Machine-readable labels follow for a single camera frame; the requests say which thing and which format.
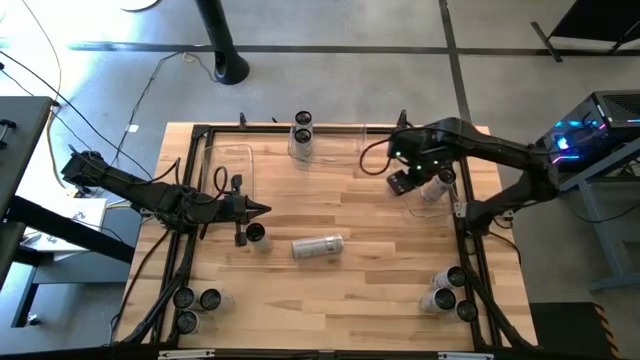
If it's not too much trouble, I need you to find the Celsius Peach Vibe can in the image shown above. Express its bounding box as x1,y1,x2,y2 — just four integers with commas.
452,298,479,323
418,288,457,315
419,167,457,204

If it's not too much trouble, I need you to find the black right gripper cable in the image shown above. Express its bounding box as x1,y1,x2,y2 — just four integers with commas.
358,137,401,177

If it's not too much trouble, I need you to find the clear plastic bin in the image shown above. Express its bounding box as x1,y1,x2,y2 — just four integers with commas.
287,122,368,175
397,142,464,221
199,143,256,206

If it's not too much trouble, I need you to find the white paper sheet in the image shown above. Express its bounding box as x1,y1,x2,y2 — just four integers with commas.
22,197,109,254

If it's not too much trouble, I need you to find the silver aluminium bracket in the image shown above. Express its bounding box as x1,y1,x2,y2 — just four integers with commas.
437,351,495,360
157,348,216,360

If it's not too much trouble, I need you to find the thin black power cable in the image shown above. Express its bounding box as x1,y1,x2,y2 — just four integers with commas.
108,227,174,347

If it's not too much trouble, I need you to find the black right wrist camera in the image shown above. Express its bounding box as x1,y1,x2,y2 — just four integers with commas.
386,168,417,198

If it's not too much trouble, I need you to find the black floor cable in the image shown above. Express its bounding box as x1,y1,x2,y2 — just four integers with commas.
552,187,640,240
110,49,221,169

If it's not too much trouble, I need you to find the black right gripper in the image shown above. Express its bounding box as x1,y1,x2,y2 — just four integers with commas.
394,128,459,195

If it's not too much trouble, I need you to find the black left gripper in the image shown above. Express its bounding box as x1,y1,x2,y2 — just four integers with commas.
222,173,273,249

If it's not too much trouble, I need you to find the grey metal table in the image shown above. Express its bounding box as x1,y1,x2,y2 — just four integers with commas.
552,137,640,293

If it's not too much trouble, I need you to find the black side table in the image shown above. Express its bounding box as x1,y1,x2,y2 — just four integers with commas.
0,96,137,331

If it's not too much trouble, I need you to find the Celsius Arctic Vibe can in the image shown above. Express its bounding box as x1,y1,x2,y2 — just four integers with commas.
430,265,469,291
292,127,315,161
199,287,235,313
293,109,314,132

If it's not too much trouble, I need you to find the black box with hazard stripes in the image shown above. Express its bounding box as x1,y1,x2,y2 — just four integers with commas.
528,301,624,360

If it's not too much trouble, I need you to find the black aluminium table frame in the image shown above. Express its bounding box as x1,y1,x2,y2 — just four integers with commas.
113,123,539,351

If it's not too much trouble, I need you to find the black folding stand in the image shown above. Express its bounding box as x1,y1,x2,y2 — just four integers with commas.
529,0,640,64

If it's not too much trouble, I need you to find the black pole stand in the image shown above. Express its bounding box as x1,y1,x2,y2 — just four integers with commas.
194,0,251,86

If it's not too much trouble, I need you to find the dark left gripper cable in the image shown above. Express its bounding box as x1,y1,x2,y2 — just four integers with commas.
212,164,236,196

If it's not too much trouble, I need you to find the black computer tower with lights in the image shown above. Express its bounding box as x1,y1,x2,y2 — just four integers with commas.
534,89,640,175

